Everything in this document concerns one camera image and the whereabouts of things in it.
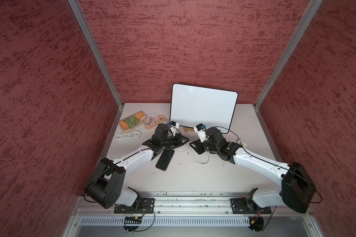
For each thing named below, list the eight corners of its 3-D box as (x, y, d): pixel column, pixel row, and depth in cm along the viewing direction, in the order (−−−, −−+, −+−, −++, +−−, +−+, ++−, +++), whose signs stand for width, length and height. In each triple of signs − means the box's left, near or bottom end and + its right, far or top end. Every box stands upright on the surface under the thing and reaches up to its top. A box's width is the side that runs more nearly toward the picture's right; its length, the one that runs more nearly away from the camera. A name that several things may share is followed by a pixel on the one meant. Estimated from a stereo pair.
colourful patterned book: (125, 137, 103) (123, 133, 99) (118, 123, 111) (116, 120, 107) (150, 124, 110) (149, 121, 107) (142, 112, 118) (141, 109, 115)
